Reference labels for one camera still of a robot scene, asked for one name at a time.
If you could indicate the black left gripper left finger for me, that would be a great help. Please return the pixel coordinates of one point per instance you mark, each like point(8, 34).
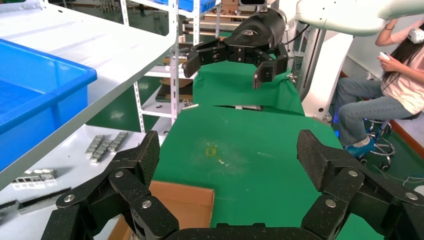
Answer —
point(132, 185)

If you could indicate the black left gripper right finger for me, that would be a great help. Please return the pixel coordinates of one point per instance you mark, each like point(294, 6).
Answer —
point(348, 192)

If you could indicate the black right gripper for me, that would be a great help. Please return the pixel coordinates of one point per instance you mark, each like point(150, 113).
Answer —
point(258, 30)

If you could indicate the white handheld controller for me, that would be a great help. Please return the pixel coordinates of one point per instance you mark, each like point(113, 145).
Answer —
point(384, 55)

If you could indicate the operator forearm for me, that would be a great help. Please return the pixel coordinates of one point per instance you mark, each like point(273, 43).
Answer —
point(386, 36)

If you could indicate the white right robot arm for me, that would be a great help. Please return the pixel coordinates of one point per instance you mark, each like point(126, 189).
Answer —
point(338, 16)

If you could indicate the brown cardboard carton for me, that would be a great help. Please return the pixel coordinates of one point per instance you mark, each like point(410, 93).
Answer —
point(228, 5)

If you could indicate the shallow brown cardboard box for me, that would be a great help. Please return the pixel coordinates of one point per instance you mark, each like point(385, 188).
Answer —
point(188, 202)

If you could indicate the blue plastic tray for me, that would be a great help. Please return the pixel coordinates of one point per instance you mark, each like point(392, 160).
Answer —
point(39, 112)

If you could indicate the operator hand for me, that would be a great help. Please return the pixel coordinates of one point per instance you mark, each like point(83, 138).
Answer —
point(394, 64)

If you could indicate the green table cloth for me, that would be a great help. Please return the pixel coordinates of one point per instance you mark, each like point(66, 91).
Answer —
point(258, 185)
point(232, 89)

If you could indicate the ridged metal strip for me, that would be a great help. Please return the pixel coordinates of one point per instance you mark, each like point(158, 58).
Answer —
point(101, 154)
point(95, 144)
point(118, 140)

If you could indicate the wooden slat pallet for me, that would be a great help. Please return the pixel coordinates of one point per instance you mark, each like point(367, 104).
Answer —
point(202, 32)

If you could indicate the blue plastic crate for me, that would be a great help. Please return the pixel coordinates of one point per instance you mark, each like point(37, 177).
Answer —
point(195, 4)

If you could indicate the white paper sheet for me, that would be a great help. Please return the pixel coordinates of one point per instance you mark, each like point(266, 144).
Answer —
point(66, 155)

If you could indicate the chrome wheeled stool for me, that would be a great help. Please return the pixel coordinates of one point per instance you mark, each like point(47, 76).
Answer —
point(372, 122)

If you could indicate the seated operator in jeans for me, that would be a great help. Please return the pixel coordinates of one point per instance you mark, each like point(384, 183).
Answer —
point(364, 112)

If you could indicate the white background shelving rack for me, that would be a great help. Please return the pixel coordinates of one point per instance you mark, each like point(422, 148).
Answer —
point(159, 72)

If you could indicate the small white scraps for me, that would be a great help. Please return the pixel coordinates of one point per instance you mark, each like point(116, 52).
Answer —
point(221, 161)

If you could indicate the white metal shelf board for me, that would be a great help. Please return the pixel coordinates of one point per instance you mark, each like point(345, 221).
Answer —
point(99, 39)

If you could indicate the white vr headset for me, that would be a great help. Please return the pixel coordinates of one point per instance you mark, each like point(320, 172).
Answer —
point(416, 34)

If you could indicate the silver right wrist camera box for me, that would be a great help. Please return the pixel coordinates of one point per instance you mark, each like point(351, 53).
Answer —
point(251, 2)

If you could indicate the white slotted rack post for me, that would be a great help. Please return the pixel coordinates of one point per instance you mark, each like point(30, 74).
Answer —
point(174, 86)
point(139, 106)

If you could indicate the long narrow metal bracket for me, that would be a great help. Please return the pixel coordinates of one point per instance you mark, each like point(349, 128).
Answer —
point(39, 200)

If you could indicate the perforated metal bracket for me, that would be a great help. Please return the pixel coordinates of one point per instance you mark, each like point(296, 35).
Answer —
point(36, 173)

